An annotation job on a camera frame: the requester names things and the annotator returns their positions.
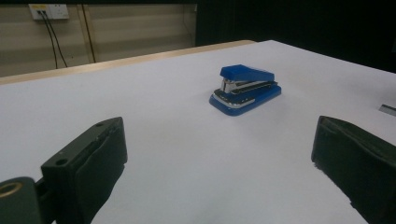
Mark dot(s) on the black curtain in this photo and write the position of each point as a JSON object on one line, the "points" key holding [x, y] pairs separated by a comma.
{"points": [[295, 28]]}

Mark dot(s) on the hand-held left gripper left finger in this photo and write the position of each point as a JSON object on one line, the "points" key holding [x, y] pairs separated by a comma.
{"points": [[90, 161]]}

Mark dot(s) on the blue stapler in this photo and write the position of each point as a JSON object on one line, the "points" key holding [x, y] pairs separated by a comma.
{"points": [[246, 93]]}

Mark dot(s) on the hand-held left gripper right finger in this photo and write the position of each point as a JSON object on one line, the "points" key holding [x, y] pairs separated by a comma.
{"points": [[358, 161]]}

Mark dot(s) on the white table cover sheet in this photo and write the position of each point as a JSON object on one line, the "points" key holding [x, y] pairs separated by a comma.
{"points": [[186, 161]]}

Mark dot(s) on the white wall socket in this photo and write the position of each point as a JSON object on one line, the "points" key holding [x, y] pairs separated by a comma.
{"points": [[54, 11]]}

